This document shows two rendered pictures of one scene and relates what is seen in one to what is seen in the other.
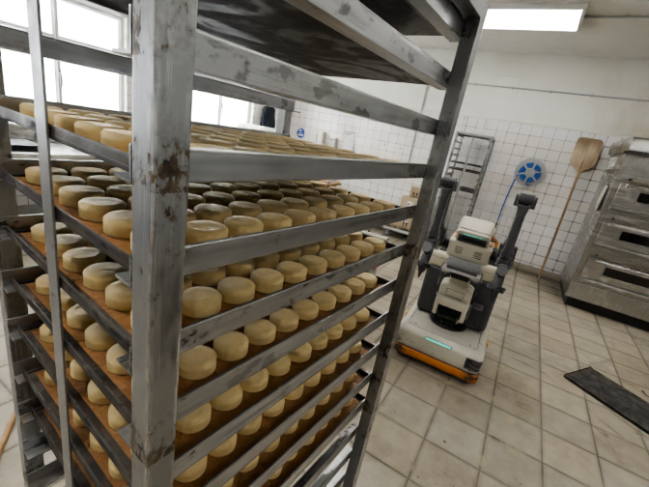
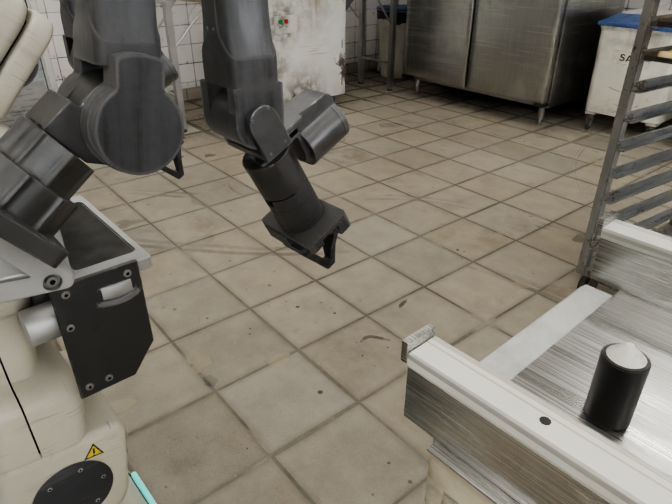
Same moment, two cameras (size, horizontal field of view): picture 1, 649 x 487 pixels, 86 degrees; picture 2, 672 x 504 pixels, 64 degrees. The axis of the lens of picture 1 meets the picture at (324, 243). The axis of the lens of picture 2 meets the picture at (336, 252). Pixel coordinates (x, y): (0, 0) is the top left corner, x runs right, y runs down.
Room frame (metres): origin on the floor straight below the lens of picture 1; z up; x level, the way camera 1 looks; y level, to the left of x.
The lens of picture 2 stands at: (2.66, -0.37, 1.14)
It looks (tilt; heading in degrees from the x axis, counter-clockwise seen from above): 29 degrees down; 203
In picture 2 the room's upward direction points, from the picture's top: straight up
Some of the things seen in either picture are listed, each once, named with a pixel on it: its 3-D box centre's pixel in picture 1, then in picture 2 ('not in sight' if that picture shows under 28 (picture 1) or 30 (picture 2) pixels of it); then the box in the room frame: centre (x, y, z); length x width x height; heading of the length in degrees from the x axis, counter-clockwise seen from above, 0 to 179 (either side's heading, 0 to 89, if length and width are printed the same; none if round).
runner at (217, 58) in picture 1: (357, 103); not in sight; (0.53, -0.01, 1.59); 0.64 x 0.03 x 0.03; 147
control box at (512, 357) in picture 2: not in sight; (523, 395); (2.24, -0.35, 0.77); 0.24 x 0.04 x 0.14; 155
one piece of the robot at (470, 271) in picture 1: (460, 275); (60, 271); (2.24, -0.95, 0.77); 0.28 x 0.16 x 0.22; 64
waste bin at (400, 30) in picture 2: not in sight; (402, 41); (-2.91, -2.01, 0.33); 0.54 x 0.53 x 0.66; 62
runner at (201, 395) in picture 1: (316, 323); not in sight; (0.53, -0.01, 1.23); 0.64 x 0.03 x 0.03; 147
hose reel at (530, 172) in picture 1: (521, 195); not in sight; (5.30, -2.74, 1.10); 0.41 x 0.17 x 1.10; 62
